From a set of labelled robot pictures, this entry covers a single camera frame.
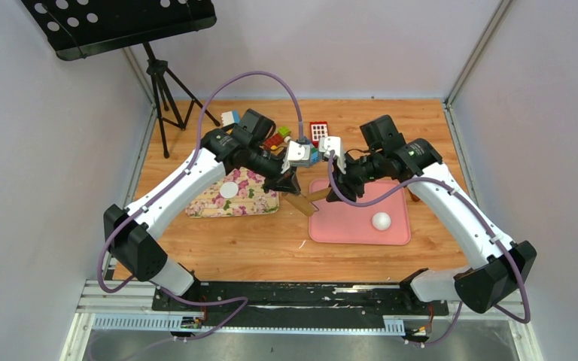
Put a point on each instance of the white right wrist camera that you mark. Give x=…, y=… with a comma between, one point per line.
x=331, y=147

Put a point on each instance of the pink rectangular tray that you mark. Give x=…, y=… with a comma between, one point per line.
x=340, y=223

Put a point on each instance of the white dough ball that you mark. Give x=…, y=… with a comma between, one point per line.
x=381, y=221

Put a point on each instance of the red toy brick car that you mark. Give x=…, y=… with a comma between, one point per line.
x=280, y=137

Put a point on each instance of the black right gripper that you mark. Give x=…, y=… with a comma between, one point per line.
x=350, y=191

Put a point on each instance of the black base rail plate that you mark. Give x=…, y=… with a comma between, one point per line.
x=300, y=305

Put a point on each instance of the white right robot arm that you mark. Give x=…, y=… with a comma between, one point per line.
x=498, y=266

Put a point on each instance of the black perforated stand shelf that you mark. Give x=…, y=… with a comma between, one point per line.
x=80, y=29

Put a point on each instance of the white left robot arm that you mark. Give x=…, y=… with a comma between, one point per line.
x=131, y=233

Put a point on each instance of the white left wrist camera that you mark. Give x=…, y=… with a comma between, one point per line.
x=296, y=155

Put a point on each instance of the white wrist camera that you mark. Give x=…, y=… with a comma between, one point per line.
x=331, y=147
x=296, y=155

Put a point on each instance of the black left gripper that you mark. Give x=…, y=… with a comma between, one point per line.
x=287, y=183

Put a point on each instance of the blue green white brick stack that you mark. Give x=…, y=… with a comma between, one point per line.
x=313, y=155

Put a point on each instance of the floral rectangular tray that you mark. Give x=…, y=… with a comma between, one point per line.
x=251, y=199

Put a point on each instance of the black tripod stand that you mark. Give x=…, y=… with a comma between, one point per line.
x=167, y=109

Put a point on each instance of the red window toy brick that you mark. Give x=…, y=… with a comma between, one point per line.
x=318, y=130

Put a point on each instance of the white and blue toy block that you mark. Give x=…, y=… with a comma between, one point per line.
x=230, y=118

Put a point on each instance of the wooden dough roller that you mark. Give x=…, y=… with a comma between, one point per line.
x=305, y=204

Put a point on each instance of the metal dough scraper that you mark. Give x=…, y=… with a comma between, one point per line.
x=413, y=196

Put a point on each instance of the flat white dough wrapper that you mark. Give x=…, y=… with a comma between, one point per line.
x=229, y=190

